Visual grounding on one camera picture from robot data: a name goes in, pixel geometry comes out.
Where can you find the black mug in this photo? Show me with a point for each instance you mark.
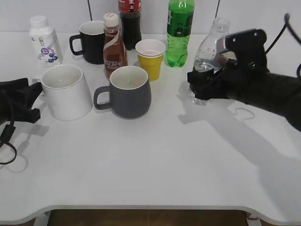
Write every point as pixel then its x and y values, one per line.
pixel 92 36

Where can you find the yellow paper cup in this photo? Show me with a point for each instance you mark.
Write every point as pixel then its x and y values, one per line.
pixel 150 55

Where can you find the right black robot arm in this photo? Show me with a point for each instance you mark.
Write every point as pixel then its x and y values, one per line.
pixel 285 98

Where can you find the green soda bottle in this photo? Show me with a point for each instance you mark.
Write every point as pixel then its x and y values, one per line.
pixel 179 24

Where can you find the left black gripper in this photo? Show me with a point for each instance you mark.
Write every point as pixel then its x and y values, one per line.
pixel 9 98

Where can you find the white yogurt drink bottle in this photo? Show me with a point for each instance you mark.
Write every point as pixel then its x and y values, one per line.
pixel 45 42

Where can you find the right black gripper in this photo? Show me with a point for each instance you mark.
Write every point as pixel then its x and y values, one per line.
pixel 248 84

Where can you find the clear water bottle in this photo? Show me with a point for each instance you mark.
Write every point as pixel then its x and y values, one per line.
pixel 206 57

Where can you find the brown Nescafe coffee bottle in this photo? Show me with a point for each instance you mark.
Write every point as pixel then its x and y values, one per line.
pixel 114 51

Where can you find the grey mug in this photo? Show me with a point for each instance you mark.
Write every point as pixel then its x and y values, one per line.
pixel 129 93

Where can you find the dark cola bottle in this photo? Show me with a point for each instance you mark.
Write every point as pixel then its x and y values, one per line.
pixel 130 14

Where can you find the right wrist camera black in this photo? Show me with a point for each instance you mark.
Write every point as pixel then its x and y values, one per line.
pixel 248 47

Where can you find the white mug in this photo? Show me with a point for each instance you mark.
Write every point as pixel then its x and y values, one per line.
pixel 67 92

